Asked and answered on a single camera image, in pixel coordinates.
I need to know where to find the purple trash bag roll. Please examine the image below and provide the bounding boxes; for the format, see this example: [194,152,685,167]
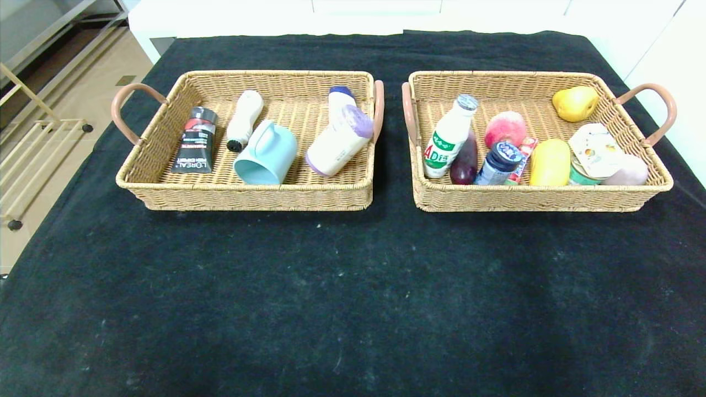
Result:
[305,105,375,178]

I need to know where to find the teal plastic mug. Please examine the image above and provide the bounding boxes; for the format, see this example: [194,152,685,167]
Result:
[233,120,298,185]

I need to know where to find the white AD milk bottle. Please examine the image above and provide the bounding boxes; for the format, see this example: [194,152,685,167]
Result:
[423,94,479,179]

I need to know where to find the white bottle with barcode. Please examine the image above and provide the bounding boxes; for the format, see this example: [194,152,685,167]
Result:
[226,90,264,153]

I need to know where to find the dark blue lidded jar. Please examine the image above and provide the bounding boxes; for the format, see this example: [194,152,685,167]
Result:
[474,141,523,186]

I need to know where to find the red Hi-Chew candy pack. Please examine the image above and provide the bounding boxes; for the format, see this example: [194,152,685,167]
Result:
[505,137,538,185]

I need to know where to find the white yellow drink carton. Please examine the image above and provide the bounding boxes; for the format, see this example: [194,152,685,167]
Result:
[568,122,625,180]

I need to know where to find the black tablecloth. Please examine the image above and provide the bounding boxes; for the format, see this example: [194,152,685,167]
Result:
[0,30,706,397]

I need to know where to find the white shampoo bottle blue cap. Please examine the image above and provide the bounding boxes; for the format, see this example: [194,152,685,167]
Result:
[328,86,358,128]

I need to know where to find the purple eggplant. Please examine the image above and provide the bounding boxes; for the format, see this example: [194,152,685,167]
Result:
[450,132,479,185]

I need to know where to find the black cosmetic tube red band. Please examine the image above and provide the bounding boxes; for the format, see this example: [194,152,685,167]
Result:
[170,106,218,174]

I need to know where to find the red peach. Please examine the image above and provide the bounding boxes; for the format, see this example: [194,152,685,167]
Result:
[484,111,528,149]

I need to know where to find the yellow mango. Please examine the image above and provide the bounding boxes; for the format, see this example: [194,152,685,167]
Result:
[529,139,571,187]

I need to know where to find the green tin can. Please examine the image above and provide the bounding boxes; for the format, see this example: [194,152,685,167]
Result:
[568,157,603,186]

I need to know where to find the yellow pear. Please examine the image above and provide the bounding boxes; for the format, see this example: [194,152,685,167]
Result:
[552,86,600,122]

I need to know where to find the pale pink potato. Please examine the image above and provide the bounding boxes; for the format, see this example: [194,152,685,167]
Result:
[601,154,649,186]

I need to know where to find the woven wicker basket brown handles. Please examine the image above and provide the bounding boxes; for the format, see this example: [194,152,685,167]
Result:
[401,71,678,213]
[111,70,385,212]

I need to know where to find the grey metal shelf frame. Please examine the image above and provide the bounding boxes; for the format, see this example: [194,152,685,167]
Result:
[0,0,126,72]

